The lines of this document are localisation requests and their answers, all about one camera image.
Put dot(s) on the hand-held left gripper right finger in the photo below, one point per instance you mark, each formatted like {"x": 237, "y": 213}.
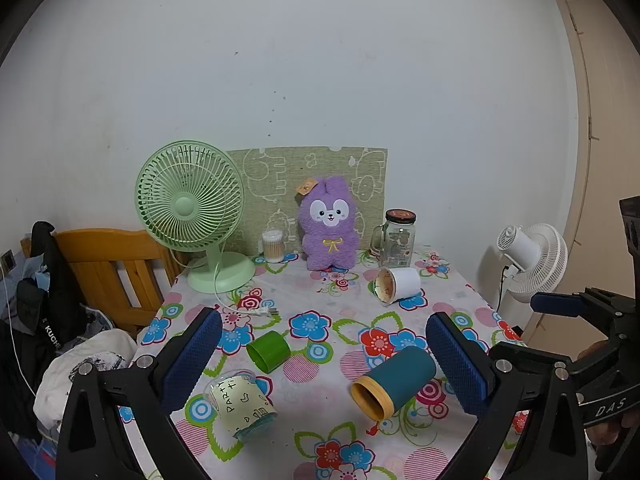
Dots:
{"x": 457, "y": 366}

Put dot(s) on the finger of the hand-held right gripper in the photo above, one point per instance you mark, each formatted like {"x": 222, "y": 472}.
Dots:
{"x": 555, "y": 303}

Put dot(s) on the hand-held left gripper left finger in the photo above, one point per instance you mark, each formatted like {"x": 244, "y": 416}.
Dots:
{"x": 194, "y": 362}

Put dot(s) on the teal cup with yellow rim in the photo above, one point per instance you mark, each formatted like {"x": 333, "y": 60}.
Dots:
{"x": 400, "y": 375}

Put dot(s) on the clear plastic cup printed sleeve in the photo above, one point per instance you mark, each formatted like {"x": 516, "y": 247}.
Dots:
{"x": 245, "y": 405}

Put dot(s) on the small green cup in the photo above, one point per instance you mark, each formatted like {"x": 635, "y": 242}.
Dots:
{"x": 272, "y": 350}

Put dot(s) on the white paper cup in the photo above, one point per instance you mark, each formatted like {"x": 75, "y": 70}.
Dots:
{"x": 405, "y": 282}

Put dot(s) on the person's right hand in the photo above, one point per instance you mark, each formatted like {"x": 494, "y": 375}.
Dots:
{"x": 612, "y": 442}

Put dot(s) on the white standing fan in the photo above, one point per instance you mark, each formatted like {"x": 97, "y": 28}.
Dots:
{"x": 520, "y": 250}

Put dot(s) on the white cloth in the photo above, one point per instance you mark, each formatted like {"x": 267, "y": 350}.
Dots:
{"x": 90, "y": 365}

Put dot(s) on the glass jar mug with lid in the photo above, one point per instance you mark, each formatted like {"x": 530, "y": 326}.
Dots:
{"x": 397, "y": 245}

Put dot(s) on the cotton swab container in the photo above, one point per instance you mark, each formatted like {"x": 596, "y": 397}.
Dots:
{"x": 273, "y": 247}

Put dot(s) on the floral tablecloth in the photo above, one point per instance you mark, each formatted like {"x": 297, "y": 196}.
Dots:
{"x": 320, "y": 300}

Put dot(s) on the wooden chair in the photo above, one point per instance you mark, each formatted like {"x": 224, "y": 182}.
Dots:
{"x": 100, "y": 250}

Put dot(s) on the green desk fan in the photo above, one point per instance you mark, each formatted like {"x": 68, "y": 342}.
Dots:
{"x": 182, "y": 207}

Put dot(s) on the black jacket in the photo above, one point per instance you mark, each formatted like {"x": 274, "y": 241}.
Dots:
{"x": 47, "y": 300}

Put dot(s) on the purple plush toy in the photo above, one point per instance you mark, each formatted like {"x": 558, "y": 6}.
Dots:
{"x": 330, "y": 247}

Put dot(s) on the beige door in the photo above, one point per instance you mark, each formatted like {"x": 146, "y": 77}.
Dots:
{"x": 600, "y": 110}

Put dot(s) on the green elephant print mat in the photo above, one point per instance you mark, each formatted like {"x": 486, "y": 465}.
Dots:
{"x": 270, "y": 175}

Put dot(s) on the wall socket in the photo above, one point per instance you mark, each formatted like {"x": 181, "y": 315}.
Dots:
{"x": 7, "y": 259}

